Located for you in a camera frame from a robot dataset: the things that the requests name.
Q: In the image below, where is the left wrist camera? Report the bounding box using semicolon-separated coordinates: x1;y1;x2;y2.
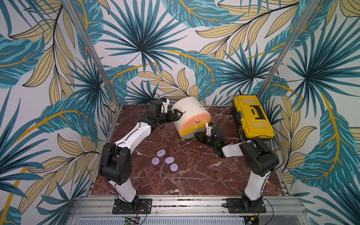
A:
160;97;170;113

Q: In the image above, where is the white cylindrical drawer cabinet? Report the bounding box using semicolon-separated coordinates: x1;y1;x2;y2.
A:
171;97;209;138

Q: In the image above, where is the purple round earphone case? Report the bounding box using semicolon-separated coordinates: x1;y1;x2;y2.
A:
151;157;160;166
170;163;179;172

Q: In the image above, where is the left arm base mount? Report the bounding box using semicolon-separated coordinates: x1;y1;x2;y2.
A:
112;197;152;215

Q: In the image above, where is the orange top drawer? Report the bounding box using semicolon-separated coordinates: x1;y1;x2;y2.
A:
180;112;212;129

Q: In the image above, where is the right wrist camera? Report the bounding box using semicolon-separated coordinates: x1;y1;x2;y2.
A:
205;122;216;137

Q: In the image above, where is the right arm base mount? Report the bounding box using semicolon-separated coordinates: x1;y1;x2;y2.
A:
223;198;267;214

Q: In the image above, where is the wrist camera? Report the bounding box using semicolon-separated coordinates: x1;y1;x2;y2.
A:
205;122;216;137
160;97;170;113

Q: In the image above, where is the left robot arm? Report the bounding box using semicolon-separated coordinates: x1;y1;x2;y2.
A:
98;97;185;204

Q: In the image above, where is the yellow black toolbox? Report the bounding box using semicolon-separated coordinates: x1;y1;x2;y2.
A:
233;95;274;142

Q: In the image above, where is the aluminium front rail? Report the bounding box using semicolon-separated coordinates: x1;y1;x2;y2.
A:
66;196;312;225

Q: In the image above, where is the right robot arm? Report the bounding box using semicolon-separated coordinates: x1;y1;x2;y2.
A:
194;128;279;205

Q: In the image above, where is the yellow drawer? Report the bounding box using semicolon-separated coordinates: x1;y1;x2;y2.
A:
180;122;206;137

